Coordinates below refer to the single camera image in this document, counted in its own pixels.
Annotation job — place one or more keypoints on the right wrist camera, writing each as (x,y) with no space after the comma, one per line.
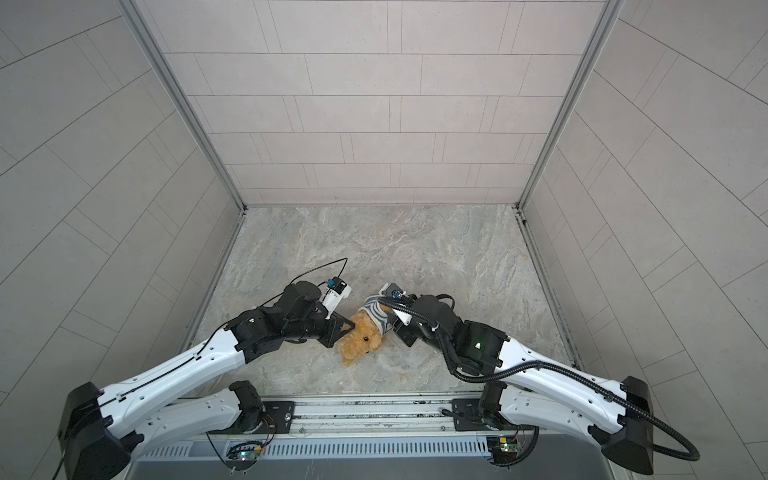
(395,305)

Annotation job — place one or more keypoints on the right green circuit board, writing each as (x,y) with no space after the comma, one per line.
(504,451)

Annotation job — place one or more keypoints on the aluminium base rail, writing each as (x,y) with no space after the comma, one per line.
(361,427)

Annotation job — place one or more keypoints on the brown teddy bear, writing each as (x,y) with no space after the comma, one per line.
(365,338)

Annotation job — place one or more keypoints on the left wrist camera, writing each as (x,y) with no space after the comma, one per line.
(337,290)

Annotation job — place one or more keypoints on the aluminium left corner post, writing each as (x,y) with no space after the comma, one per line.
(141,32)

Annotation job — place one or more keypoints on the aluminium corner post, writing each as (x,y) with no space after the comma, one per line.
(141,32)
(607,18)

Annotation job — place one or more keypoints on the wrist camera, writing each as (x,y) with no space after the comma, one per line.
(337,290)
(395,305)

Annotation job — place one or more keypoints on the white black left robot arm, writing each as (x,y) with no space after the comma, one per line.
(102,430)

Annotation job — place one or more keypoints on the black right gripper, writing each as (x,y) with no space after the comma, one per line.
(400,330)

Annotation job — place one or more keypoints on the aluminium right corner post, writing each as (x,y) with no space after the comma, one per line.
(607,18)

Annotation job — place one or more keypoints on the green circuit board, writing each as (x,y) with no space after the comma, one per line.
(244,455)
(504,451)

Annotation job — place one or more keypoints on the blue white striped sweater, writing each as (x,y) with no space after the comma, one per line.
(378,312)

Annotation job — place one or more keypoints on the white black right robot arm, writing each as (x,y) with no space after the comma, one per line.
(522,388)

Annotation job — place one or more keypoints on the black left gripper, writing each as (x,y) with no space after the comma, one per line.
(334,331)

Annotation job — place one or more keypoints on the left green circuit board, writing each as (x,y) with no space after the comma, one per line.
(244,455)

